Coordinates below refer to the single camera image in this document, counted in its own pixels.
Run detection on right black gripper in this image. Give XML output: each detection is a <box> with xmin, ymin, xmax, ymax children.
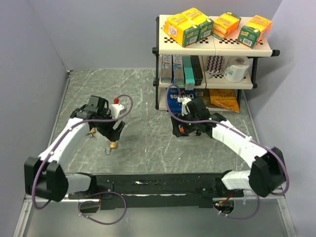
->
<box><xmin>171</xmin><ymin>111</ymin><xmax>199</xmax><ymax>138</ymax></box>

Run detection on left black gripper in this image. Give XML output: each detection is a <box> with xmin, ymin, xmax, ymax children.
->
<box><xmin>94</xmin><ymin>108</ymin><xmax>124</xmax><ymax>141</ymax></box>

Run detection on orange black padlock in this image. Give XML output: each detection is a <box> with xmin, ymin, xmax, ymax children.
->
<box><xmin>178</xmin><ymin>125</ymin><xmax>185</xmax><ymax>134</ymax></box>

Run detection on small brass padlock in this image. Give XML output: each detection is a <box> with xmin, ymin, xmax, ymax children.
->
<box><xmin>104</xmin><ymin>142</ymin><xmax>118</xmax><ymax>155</ymax></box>

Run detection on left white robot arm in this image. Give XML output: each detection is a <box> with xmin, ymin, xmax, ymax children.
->
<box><xmin>24</xmin><ymin>95</ymin><xmax>127</xmax><ymax>201</ymax></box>

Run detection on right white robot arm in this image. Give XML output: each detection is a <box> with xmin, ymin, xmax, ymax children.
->
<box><xmin>171</xmin><ymin>97</ymin><xmax>287</xmax><ymax>198</ymax></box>

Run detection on large brass padlock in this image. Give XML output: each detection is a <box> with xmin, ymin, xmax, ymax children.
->
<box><xmin>87</xmin><ymin>127</ymin><xmax>96</xmax><ymax>138</ymax></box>

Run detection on blue Doritos bag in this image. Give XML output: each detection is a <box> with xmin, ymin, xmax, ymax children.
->
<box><xmin>165</xmin><ymin>87</ymin><xmax>198</xmax><ymax>114</ymax></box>

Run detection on brown snack bag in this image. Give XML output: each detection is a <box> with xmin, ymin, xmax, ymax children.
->
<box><xmin>195</xmin><ymin>88</ymin><xmax>211</xmax><ymax>107</ymax></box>

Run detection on teal box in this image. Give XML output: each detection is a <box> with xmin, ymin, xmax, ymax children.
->
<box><xmin>182</xmin><ymin>56</ymin><xmax>195</xmax><ymax>90</ymax></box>

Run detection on yellow honey dijon bag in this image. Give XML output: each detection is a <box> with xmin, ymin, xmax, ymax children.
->
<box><xmin>209</xmin><ymin>89</ymin><xmax>240</xmax><ymax>113</ymax></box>

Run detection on beige three tier shelf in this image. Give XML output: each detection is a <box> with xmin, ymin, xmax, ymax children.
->
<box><xmin>152</xmin><ymin>15</ymin><xmax>280</xmax><ymax>111</ymax></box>

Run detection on black green box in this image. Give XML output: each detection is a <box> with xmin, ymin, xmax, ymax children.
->
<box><xmin>191</xmin><ymin>55</ymin><xmax>203</xmax><ymax>86</ymax></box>

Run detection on purple zigzag sponge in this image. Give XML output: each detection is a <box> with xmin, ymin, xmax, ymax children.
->
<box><xmin>205</xmin><ymin>56</ymin><xmax>225</xmax><ymax>75</ymax></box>

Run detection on toilet paper roll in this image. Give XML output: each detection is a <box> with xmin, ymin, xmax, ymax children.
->
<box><xmin>224</xmin><ymin>56</ymin><xmax>250</xmax><ymax>83</ymax></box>

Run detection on yellow sponge box left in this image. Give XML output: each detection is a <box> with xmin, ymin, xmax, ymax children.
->
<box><xmin>163</xmin><ymin>13</ymin><xmax>200</xmax><ymax>47</ymax></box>

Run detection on yellow sponge box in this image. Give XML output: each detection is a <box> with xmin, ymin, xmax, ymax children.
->
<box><xmin>163</xmin><ymin>13</ymin><xmax>200</xmax><ymax>47</ymax></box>
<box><xmin>181</xmin><ymin>7</ymin><xmax>214</xmax><ymax>41</ymax></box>

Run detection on orange sponge pack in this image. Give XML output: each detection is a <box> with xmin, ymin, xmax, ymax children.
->
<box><xmin>212</xmin><ymin>12</ymin><xmax>241</xmax><ymax>39</ymax></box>

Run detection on orange green sponge box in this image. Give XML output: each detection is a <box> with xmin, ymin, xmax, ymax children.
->
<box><xmin>237</xmin><ymin>15</ymin><xmax>272</xmax><ymax>48</ymax></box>

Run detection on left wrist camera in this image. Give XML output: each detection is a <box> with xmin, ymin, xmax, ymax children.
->
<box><xmin>109</xmin><ymin>98</ymin><xmax>127</xmax><ymax>119</ymax></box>

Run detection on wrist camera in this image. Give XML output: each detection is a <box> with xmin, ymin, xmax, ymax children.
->
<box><xmin>177</xmin><ymin>96</ymin><xmax>191</xmax><ymax>116</ymax></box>
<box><xmin>109</xmin><ymin>98</ymin><xmax>127</xmax><ymax>119</ymax></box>

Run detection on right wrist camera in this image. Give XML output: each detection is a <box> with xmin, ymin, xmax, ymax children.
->
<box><xmin>177</xmin><ymin>96</ymin><xmax>191</xmax><ymax>116</ymax></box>

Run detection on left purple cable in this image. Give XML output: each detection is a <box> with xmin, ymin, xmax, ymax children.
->
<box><xmin>31</xmin><ymin>94</ymin><xmax>133</xmax><ymax>225</ymax></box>

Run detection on purple cable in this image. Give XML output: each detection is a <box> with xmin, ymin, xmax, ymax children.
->
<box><xmin>165</xmin><ymin>84</ymin><xmax>290</xmax><ymax>219</ymax></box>
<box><xmin>31</xmin><ymin>94</ymin><xmax>133</xmax><ymax>225</ymax></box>

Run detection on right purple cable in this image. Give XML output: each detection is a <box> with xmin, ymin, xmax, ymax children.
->
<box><xmin>165</xmin><ymin>84</ymin><xmax>290</xmax><ymax>219</ymax></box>

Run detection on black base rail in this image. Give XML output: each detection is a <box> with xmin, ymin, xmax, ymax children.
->
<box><xmin>68</xmin><ymin>173</ymin><xmax>244</xmax><ymax>210</ymax></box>

